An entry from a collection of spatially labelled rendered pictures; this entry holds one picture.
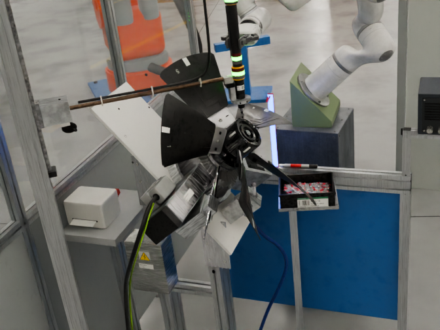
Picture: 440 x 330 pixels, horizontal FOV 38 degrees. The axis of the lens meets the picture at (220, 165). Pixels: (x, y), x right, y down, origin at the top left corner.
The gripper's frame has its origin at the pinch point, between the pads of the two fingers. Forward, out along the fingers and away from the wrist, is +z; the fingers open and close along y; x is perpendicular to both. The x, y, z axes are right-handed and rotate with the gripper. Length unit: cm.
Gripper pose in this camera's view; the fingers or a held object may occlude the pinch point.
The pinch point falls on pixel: (234, 42)
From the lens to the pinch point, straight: 219.9
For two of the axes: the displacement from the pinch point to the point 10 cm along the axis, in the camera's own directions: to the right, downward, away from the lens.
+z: -3.3, 4.5, -8.3
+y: -9.4, -0.6, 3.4
